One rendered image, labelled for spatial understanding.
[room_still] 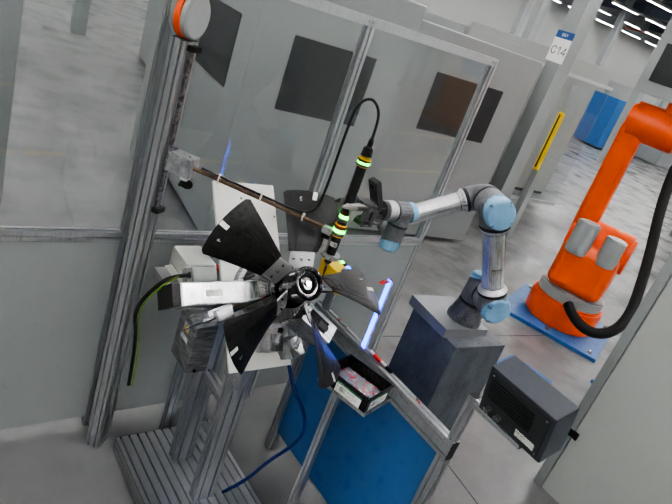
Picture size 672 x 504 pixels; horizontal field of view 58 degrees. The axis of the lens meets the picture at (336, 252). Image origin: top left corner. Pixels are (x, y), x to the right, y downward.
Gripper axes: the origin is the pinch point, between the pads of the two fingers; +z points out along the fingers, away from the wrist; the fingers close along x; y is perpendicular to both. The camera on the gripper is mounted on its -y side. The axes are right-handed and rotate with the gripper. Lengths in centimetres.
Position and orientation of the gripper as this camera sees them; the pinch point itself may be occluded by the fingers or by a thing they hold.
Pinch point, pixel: (341, 201)
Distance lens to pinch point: 199.3
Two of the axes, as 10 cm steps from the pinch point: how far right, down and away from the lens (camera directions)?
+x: -5.5, -5.0, 6.7
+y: -3.2, 8.7, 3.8
